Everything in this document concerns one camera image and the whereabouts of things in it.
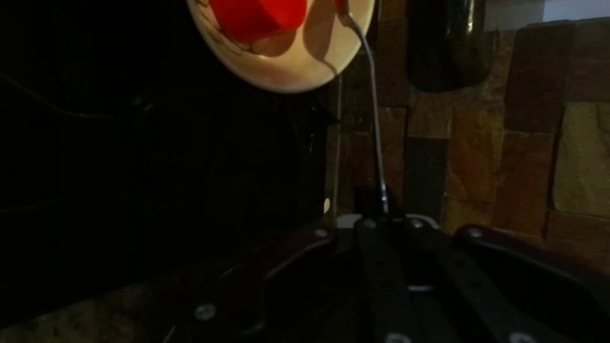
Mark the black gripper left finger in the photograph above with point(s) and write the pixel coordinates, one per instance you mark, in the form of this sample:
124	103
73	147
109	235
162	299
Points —
374	286

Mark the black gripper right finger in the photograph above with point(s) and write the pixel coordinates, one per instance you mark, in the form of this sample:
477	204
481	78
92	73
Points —
458	286

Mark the metal spoon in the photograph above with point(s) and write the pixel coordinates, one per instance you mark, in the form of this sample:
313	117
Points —
374	115

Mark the white plate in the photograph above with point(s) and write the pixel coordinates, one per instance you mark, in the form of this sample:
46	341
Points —
292	67

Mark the dark glass bottle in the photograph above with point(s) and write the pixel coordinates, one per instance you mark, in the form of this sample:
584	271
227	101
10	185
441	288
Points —
445	44

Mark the red object in bowl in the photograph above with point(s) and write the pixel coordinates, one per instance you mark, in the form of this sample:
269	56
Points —
254	19

